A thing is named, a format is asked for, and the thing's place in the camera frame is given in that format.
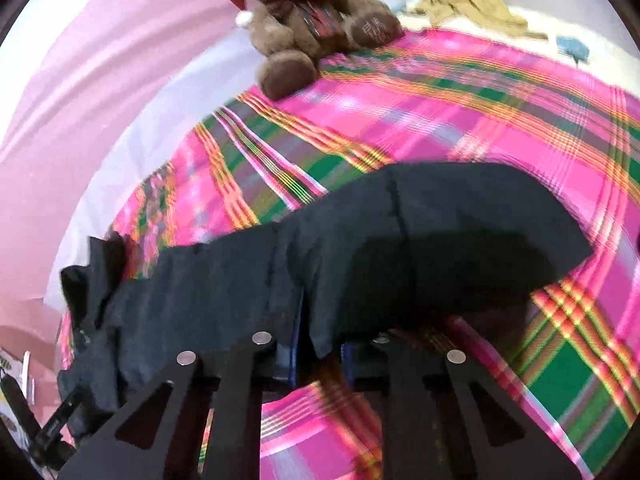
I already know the beige crumpled cloth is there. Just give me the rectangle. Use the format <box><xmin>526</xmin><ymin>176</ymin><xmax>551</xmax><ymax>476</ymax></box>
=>
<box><xmin>407</xmin><ymin>0</ymin><xmax>549</xmax><ymax>41</ymax></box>

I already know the pink wall sheet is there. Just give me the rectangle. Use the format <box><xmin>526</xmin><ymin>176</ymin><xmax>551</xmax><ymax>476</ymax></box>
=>
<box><xmin>0</xmin><ymin>0</ymin><xmax>241</xmax><ymax>378</ymax></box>

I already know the pink plaid blanket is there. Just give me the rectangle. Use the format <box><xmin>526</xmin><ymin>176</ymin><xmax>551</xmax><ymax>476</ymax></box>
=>
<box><xmin>60</xmin><ymin>27</ymin><xmax>640</xmax><ymax>480</ymax></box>

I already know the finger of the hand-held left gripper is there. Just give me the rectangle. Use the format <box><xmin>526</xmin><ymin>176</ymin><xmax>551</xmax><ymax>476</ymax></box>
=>
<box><xmin>30</xmin><ymin>385</ymin><xmax>87</xmax><ymax>467</ymax></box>

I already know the white bed sheet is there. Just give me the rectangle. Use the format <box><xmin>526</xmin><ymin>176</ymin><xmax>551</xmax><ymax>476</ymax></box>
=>
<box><xmin>400</xmin><ymin>0</ymin><xmax>640</xmax><ymax>111</ymax></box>

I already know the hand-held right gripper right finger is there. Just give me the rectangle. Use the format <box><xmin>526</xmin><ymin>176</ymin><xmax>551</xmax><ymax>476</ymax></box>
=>
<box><xmin>340</xmin><ymin>331</ymin><xmax>583</xmax><ymax>480</ymax></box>

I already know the black garment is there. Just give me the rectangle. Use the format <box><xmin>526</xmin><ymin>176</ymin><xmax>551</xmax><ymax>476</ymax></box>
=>
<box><xmin>56</xmin><ymin>162</ymin><xmax>594</xmax><ymax>441</ymax></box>

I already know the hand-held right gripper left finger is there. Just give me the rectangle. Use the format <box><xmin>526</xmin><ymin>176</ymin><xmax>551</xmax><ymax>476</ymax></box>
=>
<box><xmin>57</xmin><ymin>305</ymin><xmax>306</xmax><ymax>480</ymax></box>

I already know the brown teddy bear red hat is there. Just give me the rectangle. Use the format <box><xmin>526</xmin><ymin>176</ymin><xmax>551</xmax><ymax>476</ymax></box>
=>
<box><xmin>202</xmin><ymin>0</ymin><xmax>406</xmax><ymax>102</ymax></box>

